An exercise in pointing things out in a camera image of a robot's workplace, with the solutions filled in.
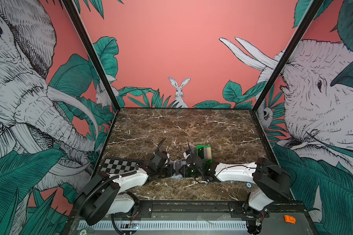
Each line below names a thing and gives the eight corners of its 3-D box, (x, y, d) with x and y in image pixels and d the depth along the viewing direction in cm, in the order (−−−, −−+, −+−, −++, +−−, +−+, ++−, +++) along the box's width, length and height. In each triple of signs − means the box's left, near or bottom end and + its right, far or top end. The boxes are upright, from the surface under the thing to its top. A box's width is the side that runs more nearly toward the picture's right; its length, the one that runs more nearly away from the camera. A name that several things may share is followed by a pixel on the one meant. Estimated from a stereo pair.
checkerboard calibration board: (102, 174, 87) (99, 172, 84) (107, 160, 93) (104, 158, 90) (139, 174, 88) (137, 172, 85) (141, 161, 93) (140, 158, 90)
